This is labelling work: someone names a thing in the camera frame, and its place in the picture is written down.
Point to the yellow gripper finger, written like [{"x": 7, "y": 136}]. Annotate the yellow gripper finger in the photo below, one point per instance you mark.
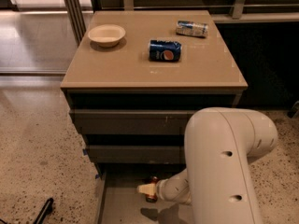
[{"x": 149, "y": 189}]

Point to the red coke can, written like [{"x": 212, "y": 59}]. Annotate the red coke can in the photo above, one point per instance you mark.
[{"x": 152, "y": 198}]

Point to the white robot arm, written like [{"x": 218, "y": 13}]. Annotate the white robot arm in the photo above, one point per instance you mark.
[{"x": 219, "y": 145}]

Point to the grey open bottom drawer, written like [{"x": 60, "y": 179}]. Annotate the grey open bottom drawer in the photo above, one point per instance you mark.
[{"x": 122, "y": 204}]

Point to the grey middle drawer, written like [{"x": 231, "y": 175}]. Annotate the grey middle drawer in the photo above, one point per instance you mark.
[{"x": 136, "y": 154}]

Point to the grey top drawer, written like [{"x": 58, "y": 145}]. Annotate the grey top drawer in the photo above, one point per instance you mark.
[{"x": 128, "y": 122}]

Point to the grey drawer cabinet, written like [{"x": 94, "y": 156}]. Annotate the grey drawer cabinet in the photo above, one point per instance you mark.
[{"x": 125, "y": 78}]

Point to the blue pepsi can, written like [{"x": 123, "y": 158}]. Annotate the blue pepsi can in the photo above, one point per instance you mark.
[{"x": 164, "y": 51}]

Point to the white blue crushed can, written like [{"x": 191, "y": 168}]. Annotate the white blue crushed can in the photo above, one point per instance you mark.
[{"x": 190, "y": 28}]

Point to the blue tape piece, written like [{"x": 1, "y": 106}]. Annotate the blue tape piece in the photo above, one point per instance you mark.
[{"x": 85, "y": 152}]

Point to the black object on floor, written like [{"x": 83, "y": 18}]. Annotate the black object on floor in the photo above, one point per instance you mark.
[{"x": 45, "y": 210}]

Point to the white bowl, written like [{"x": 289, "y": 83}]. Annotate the white bowl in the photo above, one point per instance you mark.
[{"x": 107, "y": 36}]

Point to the metal window frame post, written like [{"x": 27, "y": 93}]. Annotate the metal window frame post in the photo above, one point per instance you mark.
[{"x": 75, "y": 15}]

